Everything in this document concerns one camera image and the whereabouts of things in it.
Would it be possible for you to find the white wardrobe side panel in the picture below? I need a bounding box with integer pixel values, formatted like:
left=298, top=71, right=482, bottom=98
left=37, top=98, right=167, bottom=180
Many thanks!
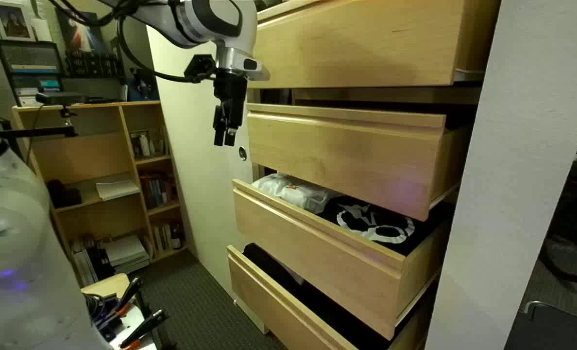
left=424, top=0, right=577, bottom=350

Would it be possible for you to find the black camera stand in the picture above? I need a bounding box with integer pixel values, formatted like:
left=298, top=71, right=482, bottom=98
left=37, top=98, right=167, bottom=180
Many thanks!
left=0, top=89, right=84, bottom=141

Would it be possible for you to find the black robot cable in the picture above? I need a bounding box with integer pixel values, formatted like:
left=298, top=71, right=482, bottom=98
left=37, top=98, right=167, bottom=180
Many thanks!
left=47, top=0, right=202, bottom=85

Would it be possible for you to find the light wooden drawer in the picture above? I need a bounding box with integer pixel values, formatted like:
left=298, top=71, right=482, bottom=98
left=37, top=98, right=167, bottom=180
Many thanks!
left=226, top=240, right=432, bottom=350
left=251, top=0, right=502, bottom=89
left=232, top=170, right=449, bottom=341
left=245, top=100, right=465, bottom=221

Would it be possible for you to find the dark office chair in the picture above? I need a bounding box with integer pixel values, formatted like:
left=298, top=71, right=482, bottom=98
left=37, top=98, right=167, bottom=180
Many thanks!
left=504, top=137, right=577, bottom=350

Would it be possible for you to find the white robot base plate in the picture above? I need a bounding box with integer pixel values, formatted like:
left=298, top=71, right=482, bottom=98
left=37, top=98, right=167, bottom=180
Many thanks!
left=96, top=297, right=164, bottom=350

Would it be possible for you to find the stack of papers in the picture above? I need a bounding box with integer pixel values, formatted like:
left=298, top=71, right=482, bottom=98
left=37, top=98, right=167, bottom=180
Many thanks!
left=101, top=233, right=152, bottom=275

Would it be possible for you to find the white paper sheet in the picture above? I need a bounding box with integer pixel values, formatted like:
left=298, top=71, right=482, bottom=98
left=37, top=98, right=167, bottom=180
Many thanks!
left=94, top=172, right=142, bottom=203

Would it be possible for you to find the black clamp orange handle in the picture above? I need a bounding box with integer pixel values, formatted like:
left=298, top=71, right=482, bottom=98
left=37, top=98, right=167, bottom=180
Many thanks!
left=119, top=306, right=171, bottom=350
left=109, top=275, right=144, bottom=326

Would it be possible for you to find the black garment with white print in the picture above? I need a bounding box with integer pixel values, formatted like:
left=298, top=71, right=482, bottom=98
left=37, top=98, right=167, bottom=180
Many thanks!
left=319, top=192, right=434, bottom=256

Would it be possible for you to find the black metal shelf unit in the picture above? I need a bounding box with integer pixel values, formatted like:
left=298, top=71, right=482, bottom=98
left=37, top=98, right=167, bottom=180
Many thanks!
left=0, top=25, right=68, bottom=108

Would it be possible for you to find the wooden robot table board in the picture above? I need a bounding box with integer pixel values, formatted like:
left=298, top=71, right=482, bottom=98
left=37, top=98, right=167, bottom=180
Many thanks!
left=80, top=271, right=134, bottom=301

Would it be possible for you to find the black slotted rack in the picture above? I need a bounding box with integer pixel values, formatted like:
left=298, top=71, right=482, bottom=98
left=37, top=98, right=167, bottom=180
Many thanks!
left=63, top=50, right=125, bottom=81

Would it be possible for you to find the white sliding wardrobe door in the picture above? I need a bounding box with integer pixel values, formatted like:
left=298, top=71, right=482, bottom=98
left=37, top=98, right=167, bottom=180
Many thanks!
left=146, top=25, right=265, bottom=332

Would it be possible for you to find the wooden bookshelf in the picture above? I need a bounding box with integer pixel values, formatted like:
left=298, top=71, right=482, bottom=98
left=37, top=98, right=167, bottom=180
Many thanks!
left=10, top=98, right=191, bottom=287

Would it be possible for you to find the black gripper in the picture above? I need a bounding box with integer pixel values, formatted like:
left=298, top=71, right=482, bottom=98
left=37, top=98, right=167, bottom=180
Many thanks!
left=212, top=67, right=249, bottom=147

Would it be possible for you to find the row of small books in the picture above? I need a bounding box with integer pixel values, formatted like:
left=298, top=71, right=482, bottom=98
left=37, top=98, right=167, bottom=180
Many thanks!
left=131, top=128, right=167, bottom=161
left=150, top=219, right=187, bottom=254
left=140, top=172, right=177, bottom=209

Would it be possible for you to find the white folded clothing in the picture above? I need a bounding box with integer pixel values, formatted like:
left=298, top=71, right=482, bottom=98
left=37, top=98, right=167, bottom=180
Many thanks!
left=251, top=170, right=333, bottom=215

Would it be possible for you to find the framed picture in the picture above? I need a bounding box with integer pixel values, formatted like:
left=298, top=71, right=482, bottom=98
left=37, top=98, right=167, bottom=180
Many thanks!
left=0, top=0, right=39, bottom=42

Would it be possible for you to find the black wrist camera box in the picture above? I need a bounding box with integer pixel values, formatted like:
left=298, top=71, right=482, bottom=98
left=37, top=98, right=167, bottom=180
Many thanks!
left=183, top=52, right=218, bottom=83

